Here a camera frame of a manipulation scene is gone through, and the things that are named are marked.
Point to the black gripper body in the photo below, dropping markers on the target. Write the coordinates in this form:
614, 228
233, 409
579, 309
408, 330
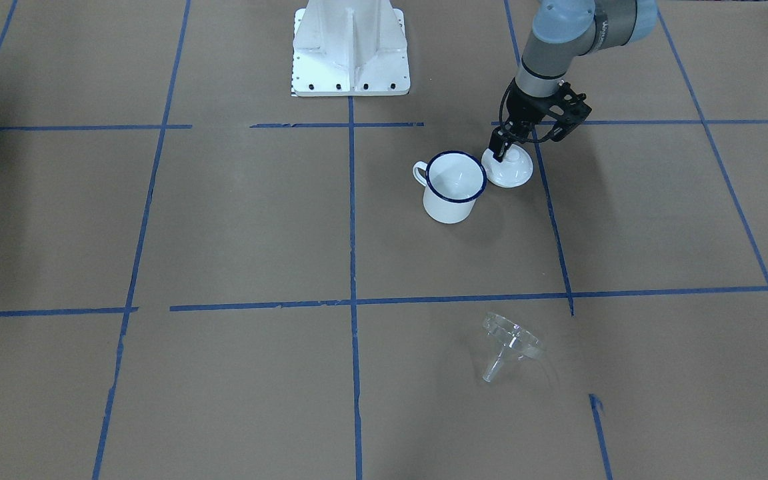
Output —
524, 111

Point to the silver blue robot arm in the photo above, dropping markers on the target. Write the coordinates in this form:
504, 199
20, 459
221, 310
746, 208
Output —
564, 30

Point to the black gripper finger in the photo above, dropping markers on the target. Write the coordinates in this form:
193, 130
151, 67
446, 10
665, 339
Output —
500, 142
521, 135

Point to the clear plastic funnel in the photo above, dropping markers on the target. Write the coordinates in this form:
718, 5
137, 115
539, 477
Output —
514, 342

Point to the white mug lid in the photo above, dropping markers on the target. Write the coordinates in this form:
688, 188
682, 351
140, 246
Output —
514, 170

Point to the white pillar mount base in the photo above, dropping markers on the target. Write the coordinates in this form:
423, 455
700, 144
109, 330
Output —
343, 48

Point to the white enamel mug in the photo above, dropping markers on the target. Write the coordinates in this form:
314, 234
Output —
452, 180

